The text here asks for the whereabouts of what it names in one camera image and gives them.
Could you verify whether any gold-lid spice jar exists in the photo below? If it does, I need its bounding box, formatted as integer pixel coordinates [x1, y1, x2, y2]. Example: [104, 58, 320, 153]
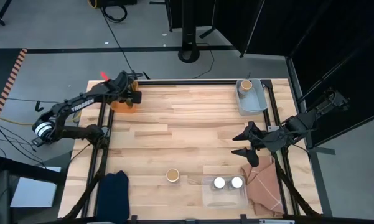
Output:
[238, 79, 253, 96]
[166, 168, 180, 183]

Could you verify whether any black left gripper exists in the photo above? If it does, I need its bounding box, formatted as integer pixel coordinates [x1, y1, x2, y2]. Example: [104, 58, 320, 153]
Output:
[111, 70, 143, 105]

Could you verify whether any black table frame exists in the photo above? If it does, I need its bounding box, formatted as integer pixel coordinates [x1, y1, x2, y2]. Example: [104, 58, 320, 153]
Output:
[62, 78, 323, 222]

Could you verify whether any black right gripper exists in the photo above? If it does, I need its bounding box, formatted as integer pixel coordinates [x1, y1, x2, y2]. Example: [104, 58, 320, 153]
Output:
[231, 121, 292, 168]

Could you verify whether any grey padded stool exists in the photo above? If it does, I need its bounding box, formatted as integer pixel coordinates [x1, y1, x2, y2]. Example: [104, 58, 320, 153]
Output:
[10, 166, 62, 208]

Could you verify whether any navy blue cloth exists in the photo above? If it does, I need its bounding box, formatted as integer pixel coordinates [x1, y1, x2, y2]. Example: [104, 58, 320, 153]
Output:
[96, 170, 131, 224]

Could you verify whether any white-lid seasoning jar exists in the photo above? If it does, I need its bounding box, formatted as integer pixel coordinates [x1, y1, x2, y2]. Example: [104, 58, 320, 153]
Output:
[230, 176, 244, 190]
[213, 176, 227, 190]

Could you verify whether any orange translucent plastic bin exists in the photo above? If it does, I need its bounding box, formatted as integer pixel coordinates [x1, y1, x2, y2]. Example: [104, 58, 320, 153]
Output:
[110, 80, 141, 114]

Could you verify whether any clear plastic bin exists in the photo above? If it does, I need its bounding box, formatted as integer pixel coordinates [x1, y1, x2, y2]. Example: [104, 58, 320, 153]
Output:
[201, 175, 249, 209]

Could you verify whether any striped hazard tape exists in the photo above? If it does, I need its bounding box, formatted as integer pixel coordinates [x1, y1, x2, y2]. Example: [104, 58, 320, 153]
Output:
[0, 48, 29, 119]

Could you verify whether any coiled black cable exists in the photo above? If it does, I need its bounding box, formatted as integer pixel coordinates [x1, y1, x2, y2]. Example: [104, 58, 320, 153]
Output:
[101, 3, 128, 24]

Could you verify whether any long black floor cable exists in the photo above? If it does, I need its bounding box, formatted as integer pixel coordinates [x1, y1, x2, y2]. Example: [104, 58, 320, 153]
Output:
[99, 6, 134, 73]

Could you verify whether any black partition panel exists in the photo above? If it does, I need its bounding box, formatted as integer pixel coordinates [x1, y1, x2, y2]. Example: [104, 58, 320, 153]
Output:
[164, 0, 217, 39]
[245, 0, 374, 149]
[211, 0, 266, 58]

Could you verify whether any pink cloth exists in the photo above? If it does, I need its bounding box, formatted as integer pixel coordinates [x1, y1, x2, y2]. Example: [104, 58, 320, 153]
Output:
[240, 155, 285, 218]

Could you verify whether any grey plastic bin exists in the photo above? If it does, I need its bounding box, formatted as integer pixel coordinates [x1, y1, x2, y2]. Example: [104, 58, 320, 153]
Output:
[235, 78, 268, 116]

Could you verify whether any black tower air purifier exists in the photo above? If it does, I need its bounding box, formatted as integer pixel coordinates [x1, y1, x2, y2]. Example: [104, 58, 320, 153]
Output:
[177, 0, 201, 63]

